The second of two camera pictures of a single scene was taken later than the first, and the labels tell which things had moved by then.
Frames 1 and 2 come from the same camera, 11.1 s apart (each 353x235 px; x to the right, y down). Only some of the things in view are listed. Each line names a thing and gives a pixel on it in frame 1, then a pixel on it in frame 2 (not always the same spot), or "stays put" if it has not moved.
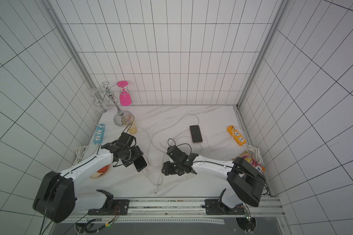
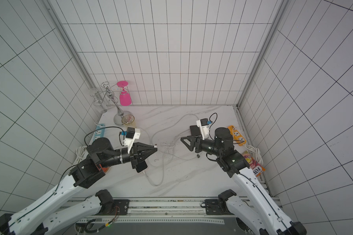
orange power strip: [236, 135] stays put
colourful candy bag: [245, 157] stays put
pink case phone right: [195, 133] stays put
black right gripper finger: [169, 168] to [189, 141]
